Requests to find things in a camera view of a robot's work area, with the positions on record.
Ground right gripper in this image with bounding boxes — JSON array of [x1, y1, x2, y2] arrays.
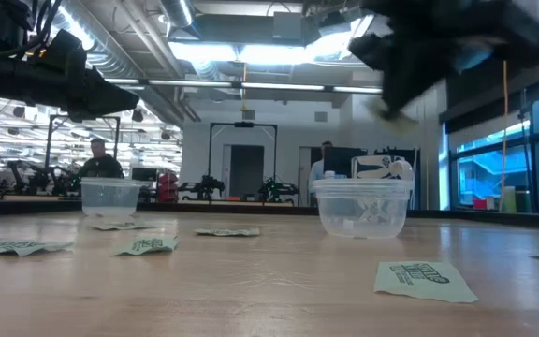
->
[[347, 0, 539, 114]]

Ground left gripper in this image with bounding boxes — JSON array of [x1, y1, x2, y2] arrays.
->
[[25, 54, 140, 124]]

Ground person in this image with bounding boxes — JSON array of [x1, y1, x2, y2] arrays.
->
[[308, 140, 335, 208], [79, 137, 125, 180]]

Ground small black monitor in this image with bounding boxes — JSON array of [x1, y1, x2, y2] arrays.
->
[[130, 167, 159, 183]]

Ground small clear plastic cup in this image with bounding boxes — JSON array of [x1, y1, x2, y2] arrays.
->
[[80, 176, 142, 218]]

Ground long ceiling light strip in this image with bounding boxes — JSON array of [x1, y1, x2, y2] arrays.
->
[[104, 77, 384, 95]]

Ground white patterned mug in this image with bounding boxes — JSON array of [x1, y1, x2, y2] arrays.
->
[[350, 154, 415, 182]]

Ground black computer monitor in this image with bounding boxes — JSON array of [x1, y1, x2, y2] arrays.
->
[[322, 146, 369, 180]]

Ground clear plastic bowl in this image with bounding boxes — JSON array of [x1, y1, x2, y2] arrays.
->
[[311, 177, 415, 240]]

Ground light green bottle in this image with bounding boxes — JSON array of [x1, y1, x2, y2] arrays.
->
[[500, 185, 517, 214]]

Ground dark green container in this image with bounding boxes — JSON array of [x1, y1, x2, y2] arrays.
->
[[515, 185, 533, 214]]

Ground black gantry frame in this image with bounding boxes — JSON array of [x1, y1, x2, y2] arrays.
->
[[207, 121, 279, 182], [44, 113, 122, 163]]

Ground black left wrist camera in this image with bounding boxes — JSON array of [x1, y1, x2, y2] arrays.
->
[[39, 28, 88, 74]]

